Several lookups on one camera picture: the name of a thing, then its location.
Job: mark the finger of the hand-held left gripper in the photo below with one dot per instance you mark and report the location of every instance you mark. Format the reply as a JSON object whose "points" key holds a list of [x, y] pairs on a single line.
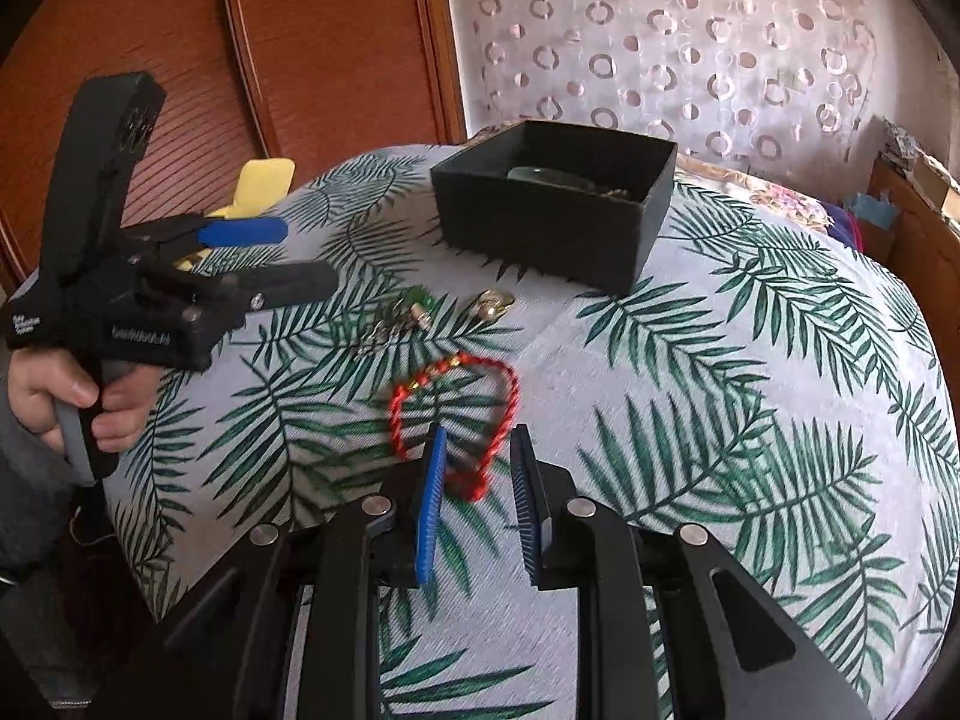
{"points": [[247, 231], [300, 285]]}

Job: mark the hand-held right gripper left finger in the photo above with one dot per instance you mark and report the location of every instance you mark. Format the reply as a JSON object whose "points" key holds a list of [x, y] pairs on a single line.
{"points": [[429, 510]]}

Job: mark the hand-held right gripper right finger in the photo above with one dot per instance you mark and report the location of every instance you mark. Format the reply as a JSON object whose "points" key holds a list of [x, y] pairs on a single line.
{"points": [[525, 510]]}

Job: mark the black square box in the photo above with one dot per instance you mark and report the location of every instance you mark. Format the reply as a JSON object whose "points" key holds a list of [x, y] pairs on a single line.
{"points": [[540, 240]]}

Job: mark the green jade bangle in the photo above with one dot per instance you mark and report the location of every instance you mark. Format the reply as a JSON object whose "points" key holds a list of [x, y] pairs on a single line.
{"points": [[540, 174]]}

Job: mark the person's left forearm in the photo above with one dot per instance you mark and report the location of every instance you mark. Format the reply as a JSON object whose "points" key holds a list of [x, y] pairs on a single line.
{"points": [[30, 502]]}

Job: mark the person's left hand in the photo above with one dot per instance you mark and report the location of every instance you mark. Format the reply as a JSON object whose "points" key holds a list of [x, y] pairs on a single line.
{"points": [[37, 382]]}

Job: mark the yellow plush toy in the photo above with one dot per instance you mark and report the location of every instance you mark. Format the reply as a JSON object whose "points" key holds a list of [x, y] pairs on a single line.
{"points": [[259, 180]]}

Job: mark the wooden wardrobe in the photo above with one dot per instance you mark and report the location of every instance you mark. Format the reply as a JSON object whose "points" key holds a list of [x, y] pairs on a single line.
{"points": [[300, 52]]}

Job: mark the palm leaf print blanket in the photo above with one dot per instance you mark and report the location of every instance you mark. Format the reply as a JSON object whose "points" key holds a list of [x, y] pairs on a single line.
{"points": [[712, 390]]}

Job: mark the floral bedsheet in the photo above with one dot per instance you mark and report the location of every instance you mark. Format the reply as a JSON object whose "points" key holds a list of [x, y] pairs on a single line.
{"points": [[780, 202]]}

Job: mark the dark blue quilt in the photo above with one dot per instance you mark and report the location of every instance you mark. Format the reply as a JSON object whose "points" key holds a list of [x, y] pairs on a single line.
{"points": [[844, 225]]}

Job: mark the circle patterned sheer curtain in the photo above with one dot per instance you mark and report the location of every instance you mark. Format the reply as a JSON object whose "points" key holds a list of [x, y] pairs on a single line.
{"points": [[675, 52]]}

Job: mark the wooden window cabinet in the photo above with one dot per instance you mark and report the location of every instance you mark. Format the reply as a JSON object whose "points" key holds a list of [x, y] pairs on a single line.
{"points": [[922, 255]]}

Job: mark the cardboard box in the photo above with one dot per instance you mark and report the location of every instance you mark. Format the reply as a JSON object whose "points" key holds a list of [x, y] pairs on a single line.
{"points": [[937, 187]]}

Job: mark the floral cloth pile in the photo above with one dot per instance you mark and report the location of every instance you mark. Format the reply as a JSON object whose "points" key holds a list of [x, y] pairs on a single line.
{"points": [[898, 139]]}

